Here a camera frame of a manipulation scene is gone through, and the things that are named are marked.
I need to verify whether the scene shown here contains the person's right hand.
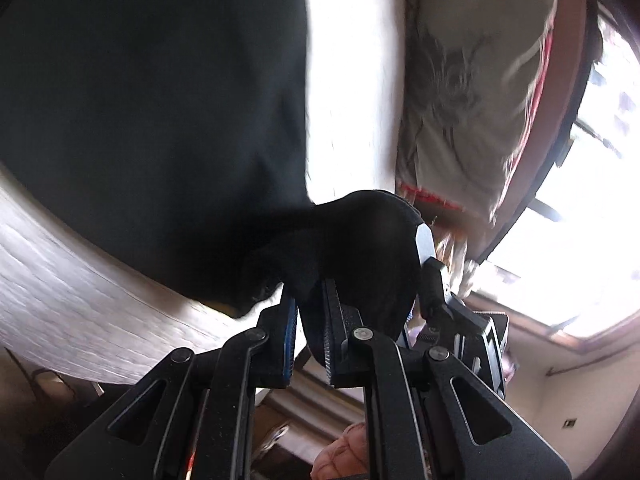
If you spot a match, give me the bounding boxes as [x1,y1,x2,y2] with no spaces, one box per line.
[310,422,369,480]

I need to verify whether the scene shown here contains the grey floral pillow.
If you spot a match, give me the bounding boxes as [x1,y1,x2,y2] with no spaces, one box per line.
[395,0,562,227]

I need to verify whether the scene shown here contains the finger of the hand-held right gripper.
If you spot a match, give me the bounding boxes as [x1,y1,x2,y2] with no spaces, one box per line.
[414,222,457,332]

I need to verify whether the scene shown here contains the window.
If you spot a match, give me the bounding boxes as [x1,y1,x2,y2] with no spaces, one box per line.
[485,10,640,342]

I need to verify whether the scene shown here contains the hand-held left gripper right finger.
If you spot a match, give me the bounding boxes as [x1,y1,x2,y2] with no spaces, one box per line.
[320,277,573,480]

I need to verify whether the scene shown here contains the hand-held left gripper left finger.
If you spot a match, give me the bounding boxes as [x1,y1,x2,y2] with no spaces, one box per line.
[45,295,301,480]

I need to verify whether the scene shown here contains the black pants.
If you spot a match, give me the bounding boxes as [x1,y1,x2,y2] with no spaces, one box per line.
[0,0,425,357]

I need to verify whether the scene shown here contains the white quilted mattress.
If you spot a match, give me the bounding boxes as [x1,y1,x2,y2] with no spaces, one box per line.
[0,0,413,388]

